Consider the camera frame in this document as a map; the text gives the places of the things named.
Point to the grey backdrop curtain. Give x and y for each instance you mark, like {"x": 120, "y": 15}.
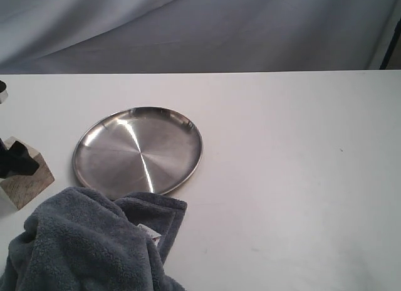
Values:
{"x": 191, "y": 36}

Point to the white clothing label tag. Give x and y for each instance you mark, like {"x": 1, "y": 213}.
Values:
{"x": 155, "y": 236}

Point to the light wooden cube block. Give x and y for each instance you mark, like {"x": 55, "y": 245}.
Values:
{"x": 17, "y": 191}

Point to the round stainless steel plate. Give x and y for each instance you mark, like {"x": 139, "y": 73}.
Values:
{"x": 142, "y": 149}

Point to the grey-blue fleece towel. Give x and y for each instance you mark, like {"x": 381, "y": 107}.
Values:
{"x": 80, "y": 240}

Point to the black metal frame post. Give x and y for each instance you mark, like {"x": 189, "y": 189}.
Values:
{"x": 391, "y": 55}

